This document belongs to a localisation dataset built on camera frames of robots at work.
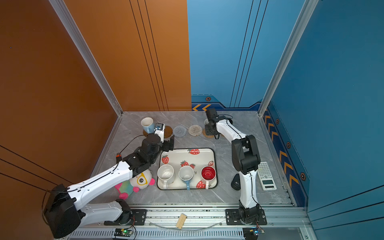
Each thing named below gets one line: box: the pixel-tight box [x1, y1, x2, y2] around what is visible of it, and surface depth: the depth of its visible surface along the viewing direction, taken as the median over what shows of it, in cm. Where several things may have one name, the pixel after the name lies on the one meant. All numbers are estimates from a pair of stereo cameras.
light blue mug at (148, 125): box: [140, 117, 155, 134], surface depth 102 cm
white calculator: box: [257, 161, 277, 191], surface depth 85 cm
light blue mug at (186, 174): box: [178, 165, 194, 191], surface depth 81 cm
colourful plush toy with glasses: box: [115, 169, 156, 200], surface depth 80 cm
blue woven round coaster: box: [172, 125, 187, 138], surface depth 111 cm
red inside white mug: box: [201, 165, 217, 190], surface depth 84 cm
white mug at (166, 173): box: [157, 164, 175, 190], surface depth 82 cm
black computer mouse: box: [231, 173, 241, 191], surface depth 84 cm
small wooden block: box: [176, 213, 187, 230], surface depth 74 cm
